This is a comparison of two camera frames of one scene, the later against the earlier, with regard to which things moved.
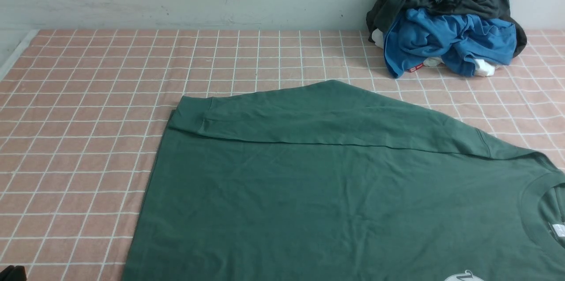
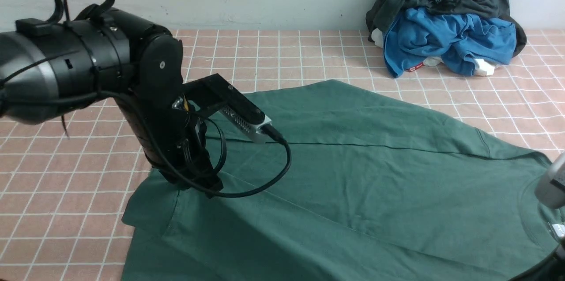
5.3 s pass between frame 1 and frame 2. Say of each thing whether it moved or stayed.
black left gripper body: moved
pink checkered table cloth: stayed
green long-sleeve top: stayed
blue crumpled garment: stayed
